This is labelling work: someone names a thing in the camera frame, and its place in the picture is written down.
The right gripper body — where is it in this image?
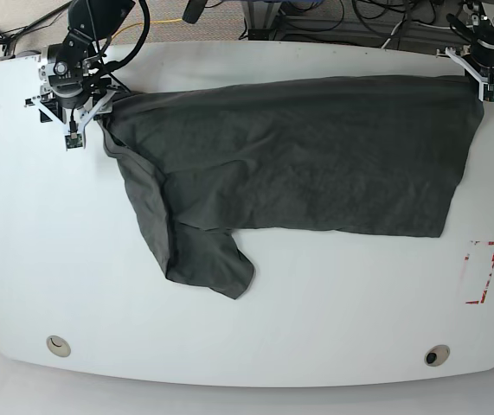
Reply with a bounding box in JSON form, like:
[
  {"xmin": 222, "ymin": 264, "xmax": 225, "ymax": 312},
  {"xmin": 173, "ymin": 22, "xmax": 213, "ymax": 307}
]
[{"xmin": 24, "ymin": 81, "xmax": 121, "ymax": 137}]

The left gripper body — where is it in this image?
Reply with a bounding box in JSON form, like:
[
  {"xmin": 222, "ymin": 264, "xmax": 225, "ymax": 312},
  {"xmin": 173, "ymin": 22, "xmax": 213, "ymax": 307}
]
[{"xmin": 435, "ymin": 44, "xmax": 494, "ymax": 89}]

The dark grey T-shirt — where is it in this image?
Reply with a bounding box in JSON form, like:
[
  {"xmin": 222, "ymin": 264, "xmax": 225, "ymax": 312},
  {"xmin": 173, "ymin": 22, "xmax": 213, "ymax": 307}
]
[{"xmin": 99, "ymin": 75, "xmax": 484, "ymax": 299}]

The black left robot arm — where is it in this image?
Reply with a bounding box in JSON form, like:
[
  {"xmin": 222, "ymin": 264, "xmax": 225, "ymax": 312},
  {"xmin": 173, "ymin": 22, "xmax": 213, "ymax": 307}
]
[{"xmin": 444, "ymin": 1, "xmax": 494, "ymax": 102}]

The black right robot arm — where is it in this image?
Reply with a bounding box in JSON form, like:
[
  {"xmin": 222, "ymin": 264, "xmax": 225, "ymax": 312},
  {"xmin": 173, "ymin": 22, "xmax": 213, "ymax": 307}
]
[{"xmin": 25, "ymin": 1, "xmax": 151, "ymax": 149}]

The black cylinder object on floor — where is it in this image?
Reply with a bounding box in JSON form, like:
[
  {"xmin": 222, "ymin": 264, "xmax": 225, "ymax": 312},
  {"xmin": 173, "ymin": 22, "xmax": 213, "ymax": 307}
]
[{"xmin": 183, "ymin": 0, "xmax": 208, "ymax": 24}]

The red tape rectangle marking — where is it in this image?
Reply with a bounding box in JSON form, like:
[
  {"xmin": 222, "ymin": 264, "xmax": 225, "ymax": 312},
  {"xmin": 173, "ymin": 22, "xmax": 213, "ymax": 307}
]
[{"xmin": 460, "ymin": 240, "xmax": 494, "ymax": 305}]

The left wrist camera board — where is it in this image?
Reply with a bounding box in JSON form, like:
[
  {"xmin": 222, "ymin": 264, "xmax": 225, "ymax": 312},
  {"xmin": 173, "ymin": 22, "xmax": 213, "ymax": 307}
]
[{"xmin": 482, "ymin": 84, "xmax": 494, "ymax": 103}]

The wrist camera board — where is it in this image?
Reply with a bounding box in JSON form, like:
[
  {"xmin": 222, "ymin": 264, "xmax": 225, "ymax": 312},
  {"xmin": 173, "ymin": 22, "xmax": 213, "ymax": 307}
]
[
  {"xmin": 65, "ymin": 132, "xmax": 84, "ymax": 150},
  {"xmin": 482, "ymin": 84, "xmax": 494, "ymax": 103}
]

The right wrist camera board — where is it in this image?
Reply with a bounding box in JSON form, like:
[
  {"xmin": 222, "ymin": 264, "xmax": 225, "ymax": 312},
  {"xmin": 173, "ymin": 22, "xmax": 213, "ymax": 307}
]
[{"xmin": 65, "ymin": 132, "xmax": 84, "ymax": 150}]

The yellow cable on floor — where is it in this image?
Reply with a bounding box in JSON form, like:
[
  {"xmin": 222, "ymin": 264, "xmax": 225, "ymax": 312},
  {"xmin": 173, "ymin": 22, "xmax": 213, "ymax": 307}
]
[{"xmin": 112, "ymin": 16, "xmax": 186, "ymax": 44}]

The white cable on floor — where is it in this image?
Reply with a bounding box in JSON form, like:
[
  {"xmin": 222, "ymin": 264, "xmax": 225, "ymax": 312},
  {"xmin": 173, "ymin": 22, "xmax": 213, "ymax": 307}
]
[{"xmin": 380, "ymin": 19, "xmax": 459, "ymax": 50}]

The aluminium frame leg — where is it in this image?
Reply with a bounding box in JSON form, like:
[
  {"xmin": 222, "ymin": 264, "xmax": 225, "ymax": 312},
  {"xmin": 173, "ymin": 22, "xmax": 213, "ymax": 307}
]
[{"xmin": 240, "ymin": 1, "xmax": 283, "ymax": 41}]

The left table cable grommet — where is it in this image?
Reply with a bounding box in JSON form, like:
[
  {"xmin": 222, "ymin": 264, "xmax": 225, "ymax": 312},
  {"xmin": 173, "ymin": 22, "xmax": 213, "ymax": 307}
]
[{"xmin": 46, "ymin": 335, "xmax": 71, "ymax": 358}]

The table cable grommet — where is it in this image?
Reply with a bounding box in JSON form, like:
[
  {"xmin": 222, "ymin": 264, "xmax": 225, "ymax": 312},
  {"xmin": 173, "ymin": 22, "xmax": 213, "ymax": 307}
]
[
  {"xmin": 424, "ymin": 345, "xmax": 451, "ymax": 367},
  {"xmin": 46, "ymin": 335, "xmax": 71, "ymax": 358}
]

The right table cable grommet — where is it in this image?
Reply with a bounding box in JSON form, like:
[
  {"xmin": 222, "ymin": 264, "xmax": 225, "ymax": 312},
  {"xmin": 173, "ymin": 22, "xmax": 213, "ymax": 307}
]
[{"xmin": 424, "ymin": 345, "xmax": 451, "ymax": 367}]

